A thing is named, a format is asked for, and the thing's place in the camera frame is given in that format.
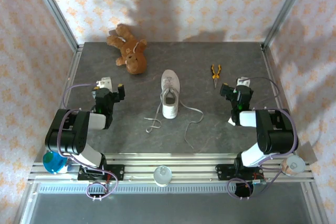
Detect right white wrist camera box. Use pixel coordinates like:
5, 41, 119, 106
235, 76, 251, 88

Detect blue plastic container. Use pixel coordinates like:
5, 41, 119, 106
43, 151, 73, 175

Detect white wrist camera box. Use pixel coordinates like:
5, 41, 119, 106
235, 76, 251, 88
95, 76, 114, 91

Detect metal tin can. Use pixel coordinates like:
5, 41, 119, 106
280, 155, 307, 177

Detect yellow black pliers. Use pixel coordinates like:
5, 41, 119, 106
211, 63, 222, 89

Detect white sneaker with laces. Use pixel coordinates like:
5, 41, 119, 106
145, 76, 204, 149

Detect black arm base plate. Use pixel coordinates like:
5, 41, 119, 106
215, 163, 263, 182
77, 164, 125, 182

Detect clear glass dome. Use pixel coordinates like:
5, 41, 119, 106
153, 165, 173, 187

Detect small green circuit board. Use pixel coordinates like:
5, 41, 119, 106
250, 178, 268, 187

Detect grey slotted cable duct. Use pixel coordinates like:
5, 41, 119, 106
38, 184, 305, 194

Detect aluminium corner post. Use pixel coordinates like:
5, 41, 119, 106
28, 0, 85, 51
262, 0, 313, 49

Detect aluminium side rail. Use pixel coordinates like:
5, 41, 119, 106
260, 42, 299, 156
48, 42, 85, 156

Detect brown teddy bear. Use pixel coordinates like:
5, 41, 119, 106
106, 24, 148, 75

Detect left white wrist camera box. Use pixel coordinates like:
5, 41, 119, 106
95, 76, 114, 91

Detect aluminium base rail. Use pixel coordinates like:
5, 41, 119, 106
27, 153, 316, 184

